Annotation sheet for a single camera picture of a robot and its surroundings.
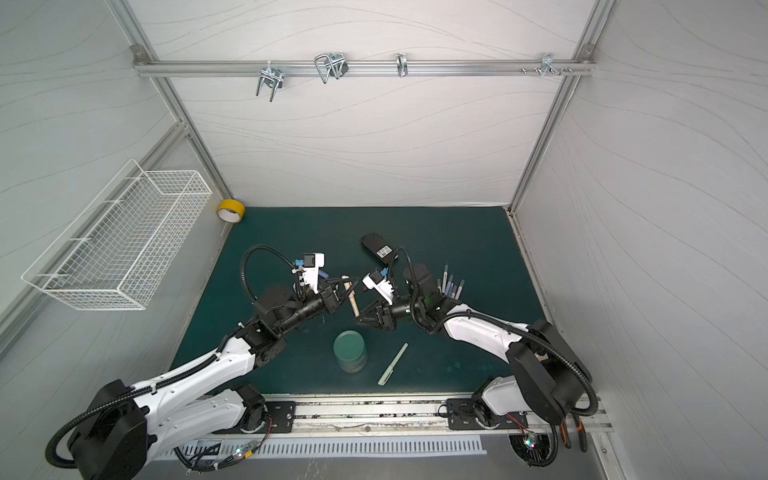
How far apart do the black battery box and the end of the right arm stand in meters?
0.34

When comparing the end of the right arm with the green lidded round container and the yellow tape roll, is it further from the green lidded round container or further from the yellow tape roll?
the yellow tape roll

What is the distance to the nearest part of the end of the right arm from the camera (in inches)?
27.1

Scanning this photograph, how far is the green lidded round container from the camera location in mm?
756

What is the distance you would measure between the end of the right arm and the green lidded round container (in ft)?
0.23

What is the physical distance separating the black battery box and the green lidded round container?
0.33 m

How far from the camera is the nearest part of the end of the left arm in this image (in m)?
0.65
